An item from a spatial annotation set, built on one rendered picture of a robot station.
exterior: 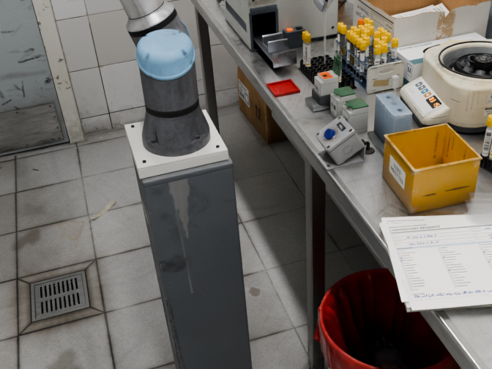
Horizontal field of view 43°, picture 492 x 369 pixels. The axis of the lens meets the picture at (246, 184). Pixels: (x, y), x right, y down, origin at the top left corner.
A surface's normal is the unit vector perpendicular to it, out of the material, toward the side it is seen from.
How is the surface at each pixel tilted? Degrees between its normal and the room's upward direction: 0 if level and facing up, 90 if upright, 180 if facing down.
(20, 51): 90
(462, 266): 1
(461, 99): 90
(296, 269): 0
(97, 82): 90
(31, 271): 0
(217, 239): 90
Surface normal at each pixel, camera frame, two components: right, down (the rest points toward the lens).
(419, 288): -0.07, -0.80
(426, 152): 0.23, 0.55
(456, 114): -0.62, 0.49
